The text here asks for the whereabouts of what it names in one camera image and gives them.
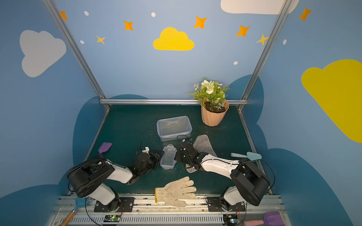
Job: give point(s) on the aluminium front rail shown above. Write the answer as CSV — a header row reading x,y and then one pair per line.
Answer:
x,y
147,212

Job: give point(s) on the left circuit board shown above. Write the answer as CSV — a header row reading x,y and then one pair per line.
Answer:
x,y
112,219

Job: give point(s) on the aluminium frame rear bar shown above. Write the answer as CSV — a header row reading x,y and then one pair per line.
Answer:
x,y
149,102

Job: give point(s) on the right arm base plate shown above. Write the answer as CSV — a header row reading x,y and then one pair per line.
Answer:
x,y
217,204

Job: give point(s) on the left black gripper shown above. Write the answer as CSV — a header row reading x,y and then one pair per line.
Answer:
x,y
154,157

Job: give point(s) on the purple silicone spatula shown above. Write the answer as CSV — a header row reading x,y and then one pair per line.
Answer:
x,y
104,147

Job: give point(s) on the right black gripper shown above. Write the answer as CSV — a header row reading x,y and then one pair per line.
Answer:
x,y
183,151

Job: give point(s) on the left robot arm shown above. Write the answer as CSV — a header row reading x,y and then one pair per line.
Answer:
x,y
87,179

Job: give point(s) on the circuit board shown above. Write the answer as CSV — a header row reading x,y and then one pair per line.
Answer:
x,y
230,220
112,219

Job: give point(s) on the large clear lunch box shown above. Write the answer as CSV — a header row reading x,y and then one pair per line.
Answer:
x,y
169,129

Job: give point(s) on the aluminium frame post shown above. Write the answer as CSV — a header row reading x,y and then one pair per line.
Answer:
x,y
61,24
280,20

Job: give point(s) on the aluminium frame right post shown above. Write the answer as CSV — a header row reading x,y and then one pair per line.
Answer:
x,y
280,20

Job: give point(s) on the white knit work glove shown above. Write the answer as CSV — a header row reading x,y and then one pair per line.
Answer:
x,y
174,193

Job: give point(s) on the right circuit board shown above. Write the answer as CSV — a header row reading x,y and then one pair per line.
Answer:
x,y
230,220

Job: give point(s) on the potted artificial flower plant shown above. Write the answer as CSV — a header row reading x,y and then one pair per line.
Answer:
x,y
212,96

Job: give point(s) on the teal silicone spatula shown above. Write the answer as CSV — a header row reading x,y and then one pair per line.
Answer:
x,y
250,155

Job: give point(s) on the small clear lunch box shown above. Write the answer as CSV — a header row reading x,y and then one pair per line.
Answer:
x,y
168,159

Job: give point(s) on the aluminium frame left post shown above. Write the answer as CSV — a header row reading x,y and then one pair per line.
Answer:
x,y
61,24

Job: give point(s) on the blue rake wooden handle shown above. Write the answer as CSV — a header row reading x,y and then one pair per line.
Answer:
x,y
79,203

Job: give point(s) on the purple pink toy shovel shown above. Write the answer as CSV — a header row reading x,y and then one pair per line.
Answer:
x,y
270,219

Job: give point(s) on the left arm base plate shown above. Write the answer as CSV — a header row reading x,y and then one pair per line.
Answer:
x,y
125,204

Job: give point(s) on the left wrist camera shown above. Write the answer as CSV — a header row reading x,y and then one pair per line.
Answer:
x,y
145,149

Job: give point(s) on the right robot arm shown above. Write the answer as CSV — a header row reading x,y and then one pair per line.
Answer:
x,y
250,183

